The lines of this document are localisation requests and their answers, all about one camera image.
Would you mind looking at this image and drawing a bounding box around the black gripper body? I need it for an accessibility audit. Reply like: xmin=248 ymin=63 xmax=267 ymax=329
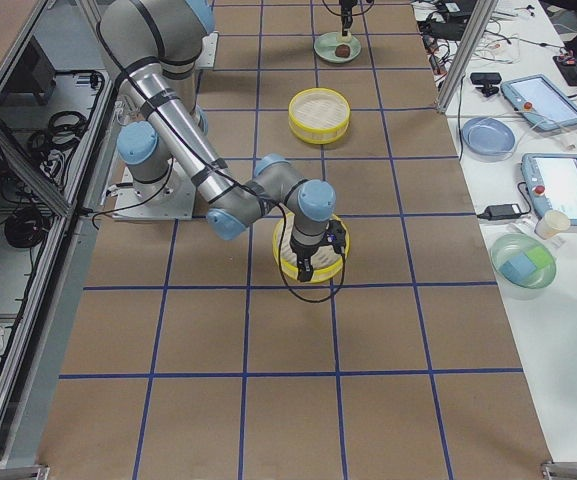
xmin=290 ymin=234 xmax=344 ymax=271
xmin=341 ymin=5 xmax=353 ymax=31

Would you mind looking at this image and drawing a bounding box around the side yellow bamboo steamer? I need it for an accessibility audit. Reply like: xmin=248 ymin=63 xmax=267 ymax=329
xmin=272 ymin=213 xmax=350 ymax=283

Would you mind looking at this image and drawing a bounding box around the white bun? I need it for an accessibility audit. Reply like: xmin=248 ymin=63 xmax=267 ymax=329
xmin=338 ymin=32 xmax=352 ymax=43

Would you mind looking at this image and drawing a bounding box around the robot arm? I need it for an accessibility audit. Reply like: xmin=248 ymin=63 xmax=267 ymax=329
xmin=96 ymin=1 xmax=347 ymax=282
xmin=339 ymin=0 xmax=358 ymax=34

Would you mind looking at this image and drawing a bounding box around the centre yellow bamboo steamer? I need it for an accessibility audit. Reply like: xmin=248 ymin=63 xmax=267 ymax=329
xmin=288 ymin=88 xmax=351 ymax=145

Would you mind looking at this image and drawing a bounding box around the brown bun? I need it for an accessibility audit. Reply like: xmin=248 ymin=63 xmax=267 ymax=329
xmin=335 ymin=44 xmax=351 ymax=58

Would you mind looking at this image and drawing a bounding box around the mint green plate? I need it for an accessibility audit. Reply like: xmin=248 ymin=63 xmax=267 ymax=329
xmin=314 ymin=32 xmax=362 ymax=64

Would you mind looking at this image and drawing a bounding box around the black webcam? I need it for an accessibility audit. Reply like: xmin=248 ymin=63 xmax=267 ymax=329
xmin=470 ymin=72 xmax=502 ymax=98

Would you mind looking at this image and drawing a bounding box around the black power adapter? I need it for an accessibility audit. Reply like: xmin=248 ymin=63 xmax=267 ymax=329
xmin=477 ymin=203 xmax=530 ymax=221

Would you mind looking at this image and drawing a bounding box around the blue plate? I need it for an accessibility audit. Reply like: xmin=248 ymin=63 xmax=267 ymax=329
xmin=461 ymin=117 xmax=516 ymax=161

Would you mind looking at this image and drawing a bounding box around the blue sponge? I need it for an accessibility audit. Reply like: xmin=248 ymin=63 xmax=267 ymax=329
xmin=498 ymin=252 xmax=537 ymax=285

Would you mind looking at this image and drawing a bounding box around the green glass bowl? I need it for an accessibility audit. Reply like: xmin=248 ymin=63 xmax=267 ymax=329
xmin=489 ymin=233 xmax=557 ymax=300

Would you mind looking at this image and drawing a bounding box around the far teach pendant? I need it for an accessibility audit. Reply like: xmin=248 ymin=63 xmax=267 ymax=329
xmin=500 ymin=74 xmax=577 ymax=131

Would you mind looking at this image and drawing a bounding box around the teach pendant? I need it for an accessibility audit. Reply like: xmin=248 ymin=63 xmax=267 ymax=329
xmin=521 ymin=153 xmax=577 ymax=226
xmin=500 ymin=74 xmax=577 ymax=131

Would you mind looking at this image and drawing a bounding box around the green sponge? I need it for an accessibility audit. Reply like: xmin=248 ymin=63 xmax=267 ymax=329
xmin=525 ymin=245 xmax=555 ymax=270

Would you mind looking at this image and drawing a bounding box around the paper cup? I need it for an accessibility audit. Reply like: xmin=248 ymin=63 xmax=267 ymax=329
xmin=534 ymin=209 xmax=571 ymax=240

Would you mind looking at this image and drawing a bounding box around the near teach pendant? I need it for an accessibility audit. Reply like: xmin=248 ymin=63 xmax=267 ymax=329
xmin=521 ymin=153 xmax=577 ymax=226

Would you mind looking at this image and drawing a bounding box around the aluminium frame post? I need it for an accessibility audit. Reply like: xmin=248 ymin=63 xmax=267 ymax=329
xmin=436 ymin=0 xmax=498 ymax=114

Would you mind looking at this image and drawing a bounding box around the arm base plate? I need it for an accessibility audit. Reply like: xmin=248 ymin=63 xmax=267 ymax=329
xmin=111 ymin=158 xmax=196 ymax=221

